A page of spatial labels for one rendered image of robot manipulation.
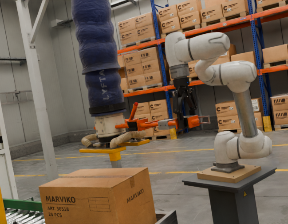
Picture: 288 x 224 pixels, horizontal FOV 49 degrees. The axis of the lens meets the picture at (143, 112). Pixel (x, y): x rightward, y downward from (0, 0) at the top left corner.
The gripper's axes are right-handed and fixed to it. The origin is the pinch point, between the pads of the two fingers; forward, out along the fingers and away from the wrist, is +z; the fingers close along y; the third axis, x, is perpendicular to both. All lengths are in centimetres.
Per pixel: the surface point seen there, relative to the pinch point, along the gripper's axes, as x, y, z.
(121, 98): -49, -2, -15
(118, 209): -46, 15, 45
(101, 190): -53, 19, 34
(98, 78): -52, 9, -29
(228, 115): -393, -642, 76
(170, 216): -51, -29, 66
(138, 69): -637, -560, -100
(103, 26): -48, 3, -57
